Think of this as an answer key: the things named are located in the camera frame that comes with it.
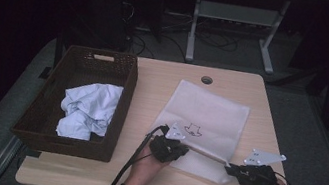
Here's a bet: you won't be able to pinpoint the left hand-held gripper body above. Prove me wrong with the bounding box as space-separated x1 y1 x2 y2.
146 119 188 166

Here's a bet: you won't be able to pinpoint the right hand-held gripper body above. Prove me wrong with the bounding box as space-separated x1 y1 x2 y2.
235 146 288 185

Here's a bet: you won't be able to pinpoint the white mesh laundry bag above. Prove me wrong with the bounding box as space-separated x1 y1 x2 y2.
140 74 254 185

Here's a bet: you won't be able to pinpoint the white shirt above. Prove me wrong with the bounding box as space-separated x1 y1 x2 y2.
54 76 125 146

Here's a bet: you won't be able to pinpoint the brown woven basket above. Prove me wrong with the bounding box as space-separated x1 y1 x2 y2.
7 36 142 166

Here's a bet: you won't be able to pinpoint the person's left hand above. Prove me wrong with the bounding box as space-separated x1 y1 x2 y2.
123 148 173 185

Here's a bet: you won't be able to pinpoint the black metal stand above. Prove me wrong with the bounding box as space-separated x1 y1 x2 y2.
263 56 329 130

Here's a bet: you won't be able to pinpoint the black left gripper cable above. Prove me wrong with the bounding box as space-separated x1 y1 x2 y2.
102 116 171 185

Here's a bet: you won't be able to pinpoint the grey table cable hole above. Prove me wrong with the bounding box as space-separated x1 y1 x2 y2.
199 74 215 86

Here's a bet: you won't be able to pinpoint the black floor cables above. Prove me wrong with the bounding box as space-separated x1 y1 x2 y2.
112 0 243 73

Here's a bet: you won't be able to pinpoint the white metal frame table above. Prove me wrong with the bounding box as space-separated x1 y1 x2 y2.
171 0 292 77

